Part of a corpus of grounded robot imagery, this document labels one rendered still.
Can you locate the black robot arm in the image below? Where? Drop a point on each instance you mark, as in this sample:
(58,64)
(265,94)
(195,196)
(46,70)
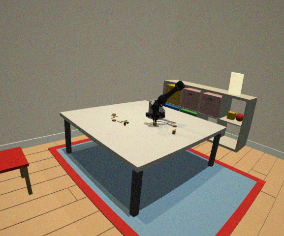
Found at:
(163,98)

